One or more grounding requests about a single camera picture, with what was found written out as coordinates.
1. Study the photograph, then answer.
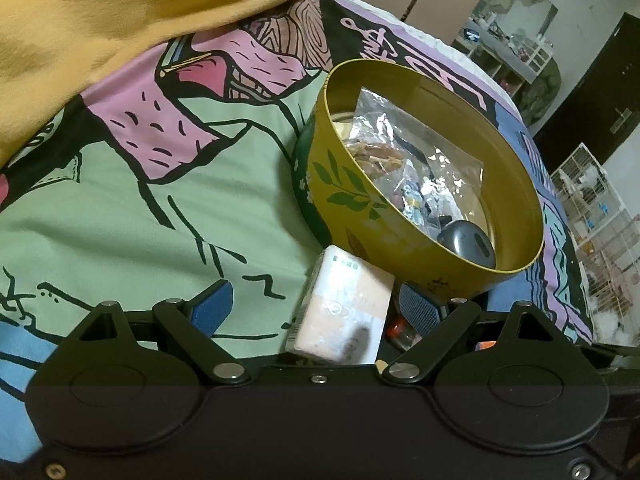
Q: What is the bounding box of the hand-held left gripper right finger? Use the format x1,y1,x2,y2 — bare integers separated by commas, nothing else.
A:
377,282,557,387

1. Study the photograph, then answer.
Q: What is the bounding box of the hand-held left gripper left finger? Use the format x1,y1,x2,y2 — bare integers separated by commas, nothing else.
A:
72,280,251,387

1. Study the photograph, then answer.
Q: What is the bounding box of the grey round earbud case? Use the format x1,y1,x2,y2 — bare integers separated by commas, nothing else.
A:
436,222,497,269

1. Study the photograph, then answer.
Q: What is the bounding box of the white peach tissue pack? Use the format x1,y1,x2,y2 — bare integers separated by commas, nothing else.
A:
286,245,396,363

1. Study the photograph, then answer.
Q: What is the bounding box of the clear bag with small figurine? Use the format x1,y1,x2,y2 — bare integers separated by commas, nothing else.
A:
395,180,451,226

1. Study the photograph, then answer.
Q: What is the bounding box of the crinkled clear plastic bag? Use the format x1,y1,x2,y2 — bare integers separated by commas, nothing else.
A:
350,87,486,211

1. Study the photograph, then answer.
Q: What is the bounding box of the round yellow green tin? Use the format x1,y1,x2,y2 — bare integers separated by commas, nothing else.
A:
291,59,546,306

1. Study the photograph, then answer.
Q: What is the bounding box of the colourful printed blanket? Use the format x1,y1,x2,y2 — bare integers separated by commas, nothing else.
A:
0,0,601,461

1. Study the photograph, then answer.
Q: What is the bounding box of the white fluffy stuffing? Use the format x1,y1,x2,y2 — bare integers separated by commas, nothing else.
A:
592,305,636,341

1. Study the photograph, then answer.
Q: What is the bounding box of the green hanging jacket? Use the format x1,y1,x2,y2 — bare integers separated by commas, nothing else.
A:
517,57,563,126

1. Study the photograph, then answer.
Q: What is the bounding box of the white shelf unit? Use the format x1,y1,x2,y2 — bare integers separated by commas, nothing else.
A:
452,0,563,91

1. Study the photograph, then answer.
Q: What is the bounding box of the dark door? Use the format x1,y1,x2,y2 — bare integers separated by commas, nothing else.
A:
530,12,640,176

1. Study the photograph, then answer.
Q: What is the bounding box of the yellow blanket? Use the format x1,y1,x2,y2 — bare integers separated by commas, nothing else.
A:
0,0,341,171

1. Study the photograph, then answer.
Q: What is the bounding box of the white wire cage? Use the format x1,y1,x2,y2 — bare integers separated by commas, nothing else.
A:
550,142,640,341

